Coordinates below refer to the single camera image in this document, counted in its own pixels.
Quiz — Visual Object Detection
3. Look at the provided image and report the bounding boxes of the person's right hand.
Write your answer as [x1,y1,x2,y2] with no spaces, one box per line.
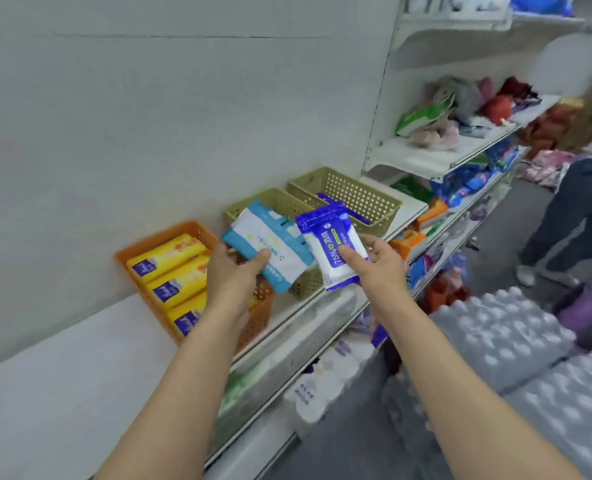
[336,233,409,311]

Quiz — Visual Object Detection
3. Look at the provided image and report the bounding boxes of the person's left hand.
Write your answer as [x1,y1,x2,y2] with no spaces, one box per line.
[205,240,273,318]

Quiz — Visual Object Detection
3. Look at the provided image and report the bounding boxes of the orange plastic basket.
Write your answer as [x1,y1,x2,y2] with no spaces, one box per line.
[115,220,276,353]

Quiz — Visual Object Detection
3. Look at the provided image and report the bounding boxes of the light blue wipes pack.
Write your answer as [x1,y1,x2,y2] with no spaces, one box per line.
[221,199,316,295]

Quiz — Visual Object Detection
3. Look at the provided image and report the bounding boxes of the dark blue alcohol wipes packet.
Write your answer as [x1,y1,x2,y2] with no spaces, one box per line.
[315,193,372,227]
[295,203,372,293]

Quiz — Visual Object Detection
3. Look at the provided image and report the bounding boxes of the olive plastic basket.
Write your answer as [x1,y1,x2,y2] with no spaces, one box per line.
[224,188,326,301]
[287,167,403,239]

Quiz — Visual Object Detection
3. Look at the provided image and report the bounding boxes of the person's right forearm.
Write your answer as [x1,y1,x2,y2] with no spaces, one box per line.
[375,287,584,480]

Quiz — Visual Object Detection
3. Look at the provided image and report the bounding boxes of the person's left forearm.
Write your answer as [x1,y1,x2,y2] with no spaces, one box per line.
[93,299,249,480]

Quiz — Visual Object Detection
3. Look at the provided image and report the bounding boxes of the orange white tissue pack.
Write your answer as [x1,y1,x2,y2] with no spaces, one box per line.
[389,229,426,261]

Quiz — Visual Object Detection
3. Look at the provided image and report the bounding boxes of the red pack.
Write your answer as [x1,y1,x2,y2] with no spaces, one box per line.
[420,272,472,313]

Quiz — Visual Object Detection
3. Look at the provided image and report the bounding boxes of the orange paper roll pack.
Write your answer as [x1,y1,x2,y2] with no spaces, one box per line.
[415,199,449,231]

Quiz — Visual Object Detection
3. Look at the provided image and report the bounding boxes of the green printed bag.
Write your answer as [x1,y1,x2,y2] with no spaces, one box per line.
[390,175,434,203]

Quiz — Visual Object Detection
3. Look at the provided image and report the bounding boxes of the green and white tissue pack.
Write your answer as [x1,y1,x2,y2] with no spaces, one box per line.
[215,289,356,431]

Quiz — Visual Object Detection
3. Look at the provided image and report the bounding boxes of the white bag blue print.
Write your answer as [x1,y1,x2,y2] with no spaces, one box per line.
[283,339,376,425]

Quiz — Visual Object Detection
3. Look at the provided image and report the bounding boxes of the pack of clear bottles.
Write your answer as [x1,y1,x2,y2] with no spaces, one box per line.
[380,287,592,480]

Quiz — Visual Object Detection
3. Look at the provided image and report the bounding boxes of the row of blue packs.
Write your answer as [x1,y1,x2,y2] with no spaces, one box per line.
[430,144,522,208]

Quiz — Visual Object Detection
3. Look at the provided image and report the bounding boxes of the green white plastic bag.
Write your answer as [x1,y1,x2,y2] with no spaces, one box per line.
[395,93,456,138]

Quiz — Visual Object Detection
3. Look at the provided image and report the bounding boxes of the heap of pink packs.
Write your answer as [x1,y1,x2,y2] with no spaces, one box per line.
[518,149,576,188]

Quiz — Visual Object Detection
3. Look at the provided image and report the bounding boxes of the purple plastic stool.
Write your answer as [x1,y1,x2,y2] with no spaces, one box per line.
[558,287,592,335]

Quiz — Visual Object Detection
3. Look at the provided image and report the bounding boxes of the heap of red packs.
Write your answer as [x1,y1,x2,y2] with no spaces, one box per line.
[518,102,582,145]

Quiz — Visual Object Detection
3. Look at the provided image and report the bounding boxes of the pile of white blue bags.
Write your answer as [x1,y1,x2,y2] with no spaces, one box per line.
[408,0,512,13]

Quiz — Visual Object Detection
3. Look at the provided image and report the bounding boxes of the blue plastic bag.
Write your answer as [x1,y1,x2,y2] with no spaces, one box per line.
[510,0,574,15]

